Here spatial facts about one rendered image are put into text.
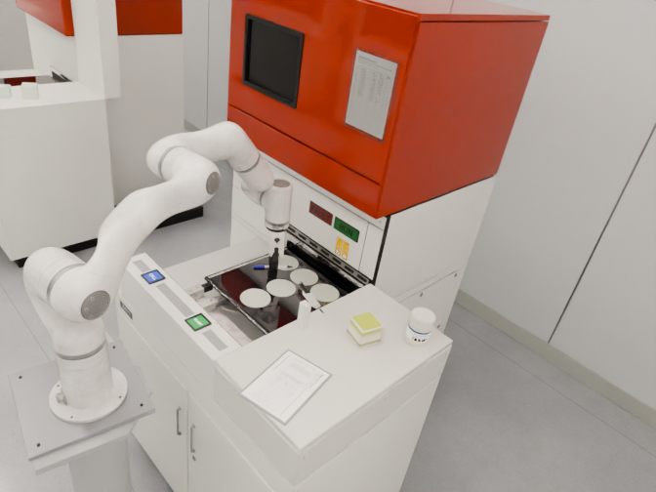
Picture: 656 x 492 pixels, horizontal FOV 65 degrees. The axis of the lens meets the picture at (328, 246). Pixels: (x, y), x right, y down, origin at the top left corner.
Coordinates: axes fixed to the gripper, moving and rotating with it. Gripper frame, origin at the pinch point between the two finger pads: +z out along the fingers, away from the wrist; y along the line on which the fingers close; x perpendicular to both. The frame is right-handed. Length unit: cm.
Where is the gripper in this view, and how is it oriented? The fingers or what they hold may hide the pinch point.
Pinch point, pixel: (273, 262)
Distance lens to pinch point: 186.1
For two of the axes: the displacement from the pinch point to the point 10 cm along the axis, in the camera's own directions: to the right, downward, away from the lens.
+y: -1.7, -5.5, 8.2
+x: -9.8, -0.1, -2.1
